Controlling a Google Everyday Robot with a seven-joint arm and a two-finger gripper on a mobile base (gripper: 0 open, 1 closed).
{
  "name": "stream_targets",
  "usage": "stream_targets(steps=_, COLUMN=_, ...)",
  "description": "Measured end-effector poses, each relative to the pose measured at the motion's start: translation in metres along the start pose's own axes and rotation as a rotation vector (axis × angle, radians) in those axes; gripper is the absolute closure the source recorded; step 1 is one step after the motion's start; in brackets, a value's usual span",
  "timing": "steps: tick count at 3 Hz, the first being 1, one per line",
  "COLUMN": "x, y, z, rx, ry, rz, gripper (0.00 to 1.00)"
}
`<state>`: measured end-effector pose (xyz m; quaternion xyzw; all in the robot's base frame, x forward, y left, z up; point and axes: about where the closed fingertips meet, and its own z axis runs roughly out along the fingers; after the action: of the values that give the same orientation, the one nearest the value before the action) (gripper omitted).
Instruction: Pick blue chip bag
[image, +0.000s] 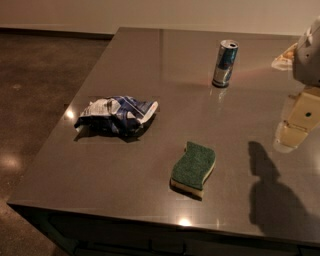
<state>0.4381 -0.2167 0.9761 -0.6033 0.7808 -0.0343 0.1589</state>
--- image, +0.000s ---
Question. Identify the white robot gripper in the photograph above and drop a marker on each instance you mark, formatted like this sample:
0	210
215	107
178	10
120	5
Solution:
308	63

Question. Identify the blue chip bag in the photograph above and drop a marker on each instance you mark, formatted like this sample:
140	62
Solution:
120	115

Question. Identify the blue silver drink can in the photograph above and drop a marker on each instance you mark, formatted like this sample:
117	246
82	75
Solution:
225	61

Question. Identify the green yellow scrub sponge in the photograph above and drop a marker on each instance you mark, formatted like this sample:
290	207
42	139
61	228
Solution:
191	171

